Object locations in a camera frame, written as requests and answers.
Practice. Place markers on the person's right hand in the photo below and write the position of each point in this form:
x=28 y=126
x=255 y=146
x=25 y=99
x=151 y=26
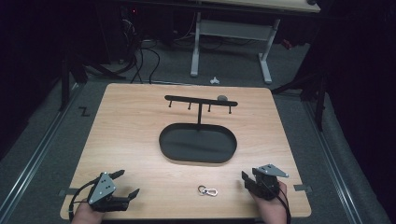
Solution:
x=271 y=207

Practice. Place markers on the small white floor object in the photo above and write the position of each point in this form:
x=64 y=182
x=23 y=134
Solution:
x=214 y=81

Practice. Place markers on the metal floor rail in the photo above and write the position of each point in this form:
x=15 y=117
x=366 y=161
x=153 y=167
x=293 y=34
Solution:
x=34 y=161
x=334 y=165

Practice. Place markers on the white metal-legged desk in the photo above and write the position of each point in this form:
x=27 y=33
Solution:
x=233 y=29

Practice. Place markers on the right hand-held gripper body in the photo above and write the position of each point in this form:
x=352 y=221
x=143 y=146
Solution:
x=267 y=182

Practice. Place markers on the person's left hand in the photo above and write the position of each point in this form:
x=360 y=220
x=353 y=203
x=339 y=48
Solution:
x=87 y=214

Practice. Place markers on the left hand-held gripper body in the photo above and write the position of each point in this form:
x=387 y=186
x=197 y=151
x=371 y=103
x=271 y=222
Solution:
x=102 y=190

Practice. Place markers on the black metal stand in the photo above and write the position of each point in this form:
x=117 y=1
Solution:
x=319 y=93
x=65 y=81

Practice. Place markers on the grey tape strip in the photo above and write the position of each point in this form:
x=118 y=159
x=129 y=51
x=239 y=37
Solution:
x=302 y=188
x=64 y=192

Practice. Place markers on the black hook stand with tray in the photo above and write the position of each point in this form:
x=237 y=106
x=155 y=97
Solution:
x=198 y=143

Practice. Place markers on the small grey round object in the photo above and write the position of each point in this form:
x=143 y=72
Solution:
x=222 y=98

